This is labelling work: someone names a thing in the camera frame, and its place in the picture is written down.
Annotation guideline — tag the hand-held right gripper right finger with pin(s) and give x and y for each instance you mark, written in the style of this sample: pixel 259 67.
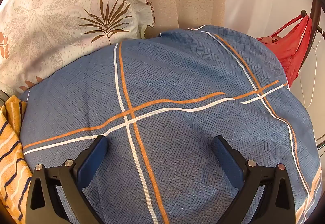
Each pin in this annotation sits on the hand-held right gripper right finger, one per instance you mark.
pixel 227 160

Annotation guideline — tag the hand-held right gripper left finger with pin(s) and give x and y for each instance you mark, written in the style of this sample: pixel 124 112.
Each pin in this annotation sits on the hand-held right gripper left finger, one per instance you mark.
pixel 94 160

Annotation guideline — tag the yellow striped knit sweater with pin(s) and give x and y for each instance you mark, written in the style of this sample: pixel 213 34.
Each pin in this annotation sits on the yellow striped knit sweater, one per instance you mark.
pixel 12 153

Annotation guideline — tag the blue checked bed sheet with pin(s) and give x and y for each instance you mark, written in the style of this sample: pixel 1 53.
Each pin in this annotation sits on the blue checked bed sheet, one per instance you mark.
pixel 177 74

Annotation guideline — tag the red plastic bag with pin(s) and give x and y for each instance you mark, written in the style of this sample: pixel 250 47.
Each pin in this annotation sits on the red plastic bag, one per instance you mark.
pixel 287 49

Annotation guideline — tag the leaf print pillow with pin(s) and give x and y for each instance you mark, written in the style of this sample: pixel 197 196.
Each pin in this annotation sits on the leaf print pillow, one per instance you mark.
pixel 63 23

